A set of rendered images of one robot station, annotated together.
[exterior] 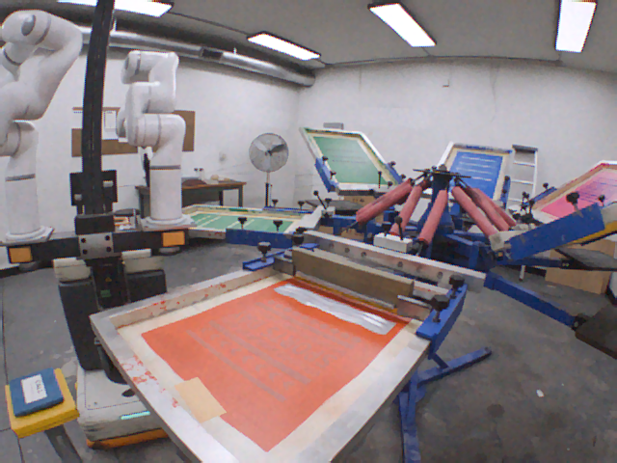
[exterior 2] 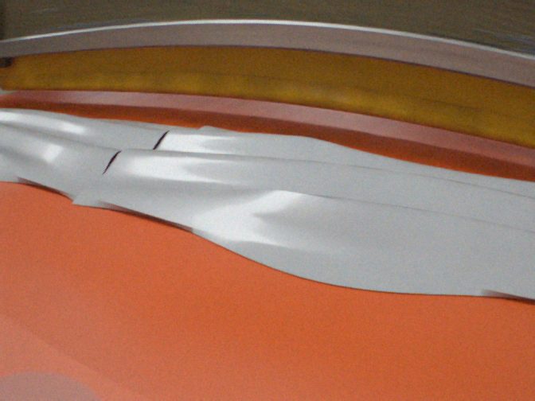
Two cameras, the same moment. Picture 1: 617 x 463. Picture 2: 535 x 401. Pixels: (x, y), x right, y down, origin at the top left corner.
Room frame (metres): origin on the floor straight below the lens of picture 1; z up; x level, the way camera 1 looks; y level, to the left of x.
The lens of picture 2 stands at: (0.60, -0.07, 1.00)
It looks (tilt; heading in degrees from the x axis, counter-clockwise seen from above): 21 degrees down; 349
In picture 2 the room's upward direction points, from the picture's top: 1 degrees clockwise
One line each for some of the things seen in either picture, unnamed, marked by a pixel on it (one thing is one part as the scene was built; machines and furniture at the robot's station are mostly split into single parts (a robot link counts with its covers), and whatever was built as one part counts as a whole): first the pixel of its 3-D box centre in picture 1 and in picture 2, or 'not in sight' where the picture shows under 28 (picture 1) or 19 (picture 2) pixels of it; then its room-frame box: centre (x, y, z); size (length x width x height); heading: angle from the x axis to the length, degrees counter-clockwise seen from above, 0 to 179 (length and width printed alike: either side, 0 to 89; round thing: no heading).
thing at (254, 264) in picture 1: (281, 263); not in sight; (1.01, 0.09, 0.98); 0.30 x 0.05 x 0.07; 142
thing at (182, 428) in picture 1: (297, 319); not in sight; (0.65, 0.01, 0.97); 0.79 x 0.58 x 0.04; 142
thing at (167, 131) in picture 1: (162, 141); not in sight; (0.86, 0.43, 1.37); 0.13 x 0.10 x 0.16; 134
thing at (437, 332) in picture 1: (442, 317); not in sight; (0.66, -0.35, 0.98); 0.30 x 0.05 x 0.07; 142
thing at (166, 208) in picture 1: (165, 194); not in sight; (0.88, 0.43, 1.21); 0.16 x 0.13 x 0.15; 34
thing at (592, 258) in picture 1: (540, 259); not in sight; (1.38, -1.30, 0.91); 1.34 x 0.40 x 0.08; 82
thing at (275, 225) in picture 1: (258, 207); not in sight; (1.60, 0.26, 1.05); 1.08 x 0.61 x 0.23; 82
